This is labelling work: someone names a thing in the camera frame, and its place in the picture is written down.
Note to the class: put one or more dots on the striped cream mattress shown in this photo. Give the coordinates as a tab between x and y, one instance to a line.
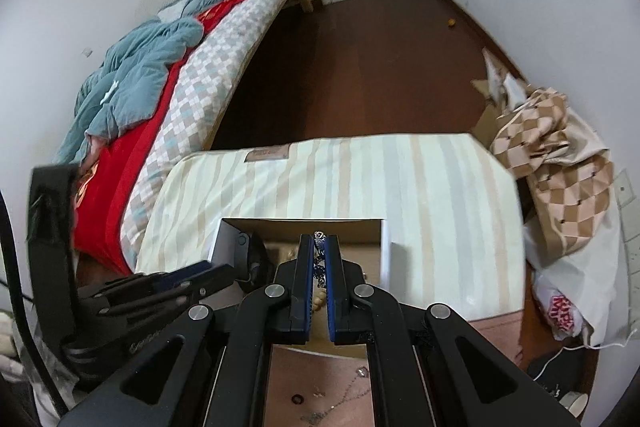
400	187

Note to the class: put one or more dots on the brown checkered cloth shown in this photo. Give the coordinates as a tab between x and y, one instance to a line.
555	167

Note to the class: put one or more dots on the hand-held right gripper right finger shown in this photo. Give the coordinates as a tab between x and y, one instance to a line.
332	279

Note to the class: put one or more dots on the red blanket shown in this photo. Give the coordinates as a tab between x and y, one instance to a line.
140	142

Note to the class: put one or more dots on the small silver earring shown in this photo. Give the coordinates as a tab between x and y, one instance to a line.
360	373

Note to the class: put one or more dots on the white plastic bag red print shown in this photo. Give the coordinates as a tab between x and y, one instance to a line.
570	277

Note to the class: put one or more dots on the white tape roll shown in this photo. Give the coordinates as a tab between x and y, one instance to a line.
573	403

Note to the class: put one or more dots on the checkered bed sheet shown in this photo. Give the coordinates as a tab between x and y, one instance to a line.
210	92

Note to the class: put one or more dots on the blue-grey quilt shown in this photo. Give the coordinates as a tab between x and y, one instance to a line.
135	67

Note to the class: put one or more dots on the white cardboard box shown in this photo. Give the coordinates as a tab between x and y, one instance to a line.
395	267

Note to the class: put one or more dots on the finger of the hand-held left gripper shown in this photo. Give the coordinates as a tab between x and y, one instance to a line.
190	276
145	303

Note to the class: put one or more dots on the pink mat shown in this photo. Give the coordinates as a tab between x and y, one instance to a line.
320	367

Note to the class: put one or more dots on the torn cardboard box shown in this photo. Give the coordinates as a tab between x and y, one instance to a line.
492	102

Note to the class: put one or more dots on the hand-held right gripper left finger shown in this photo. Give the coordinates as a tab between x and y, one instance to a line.
306	272

